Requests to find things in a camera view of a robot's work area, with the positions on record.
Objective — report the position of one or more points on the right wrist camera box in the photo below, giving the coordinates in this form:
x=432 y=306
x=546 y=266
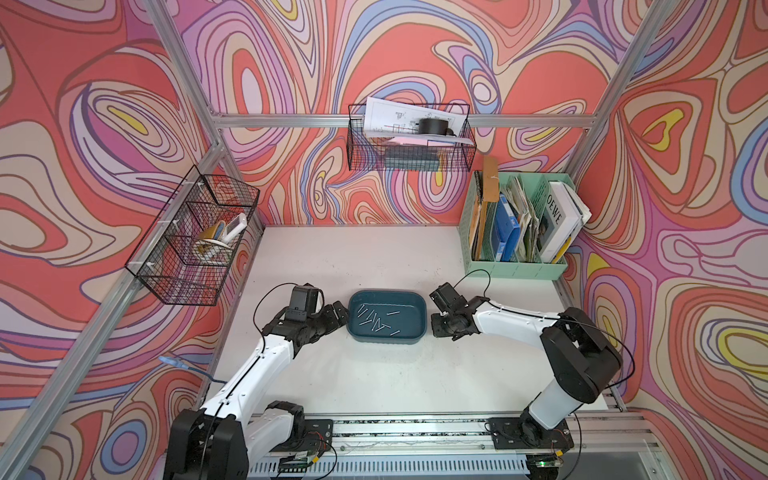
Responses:
x=447 y=299

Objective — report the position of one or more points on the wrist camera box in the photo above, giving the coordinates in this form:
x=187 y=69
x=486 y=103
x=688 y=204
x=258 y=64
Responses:
x=447 y=299
x=303 y=303

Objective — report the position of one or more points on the brown cardboard folder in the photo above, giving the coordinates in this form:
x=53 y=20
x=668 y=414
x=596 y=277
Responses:
x=487 y=186

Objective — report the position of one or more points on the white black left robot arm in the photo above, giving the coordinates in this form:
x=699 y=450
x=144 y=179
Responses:
x=240 y=390

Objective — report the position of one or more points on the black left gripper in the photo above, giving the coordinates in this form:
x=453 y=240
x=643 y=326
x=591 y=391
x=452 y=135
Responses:
x=332 y=322

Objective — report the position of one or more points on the black wire basket wall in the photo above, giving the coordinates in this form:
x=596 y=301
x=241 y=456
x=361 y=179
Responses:
x=181 y=260
x=386 y=154

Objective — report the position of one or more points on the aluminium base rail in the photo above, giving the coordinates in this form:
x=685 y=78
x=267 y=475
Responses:
x=283 y=443

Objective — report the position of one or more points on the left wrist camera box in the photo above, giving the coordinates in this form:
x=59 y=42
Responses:
x=303 y=303

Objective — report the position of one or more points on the white book in organizer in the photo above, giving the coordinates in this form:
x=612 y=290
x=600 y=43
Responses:
x=564 y=215

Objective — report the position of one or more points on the black wire basket left wall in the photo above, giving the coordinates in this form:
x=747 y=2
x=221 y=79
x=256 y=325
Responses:
x=181 y=260

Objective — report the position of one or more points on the green plastic file organizer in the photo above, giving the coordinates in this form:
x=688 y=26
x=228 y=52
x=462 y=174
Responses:
x=525 y=192

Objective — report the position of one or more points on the white paper sheets in basket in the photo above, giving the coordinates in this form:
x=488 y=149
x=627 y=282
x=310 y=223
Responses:
x=425 y=126

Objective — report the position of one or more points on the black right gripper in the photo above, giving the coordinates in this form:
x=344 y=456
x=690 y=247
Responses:
x=437 y=329

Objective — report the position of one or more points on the blue binder in organizer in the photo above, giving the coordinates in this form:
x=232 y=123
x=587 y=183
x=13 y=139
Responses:
x=506 y=232

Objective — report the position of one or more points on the aluminium frame post left rear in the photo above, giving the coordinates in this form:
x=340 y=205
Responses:
x=218 y=157

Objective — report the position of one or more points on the aluminium frame post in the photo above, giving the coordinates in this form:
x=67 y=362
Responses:
x=646 y=33
x=218 y=157

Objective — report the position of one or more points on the teal plastic storage box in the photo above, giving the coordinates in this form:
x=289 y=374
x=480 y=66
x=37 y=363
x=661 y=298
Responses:
x=375 y=327

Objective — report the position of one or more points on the aluminium frame post right rear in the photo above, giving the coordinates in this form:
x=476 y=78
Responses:
x=646 y=33

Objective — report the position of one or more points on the black wire basket rear wall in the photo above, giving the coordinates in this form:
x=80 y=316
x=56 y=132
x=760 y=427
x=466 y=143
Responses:
x=386 y=154

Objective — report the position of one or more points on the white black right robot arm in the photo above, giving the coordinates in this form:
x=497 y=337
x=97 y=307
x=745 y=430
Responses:
x=582 y=359

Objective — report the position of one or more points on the white tube in left basket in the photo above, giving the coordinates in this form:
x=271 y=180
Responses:
x=233 y=229

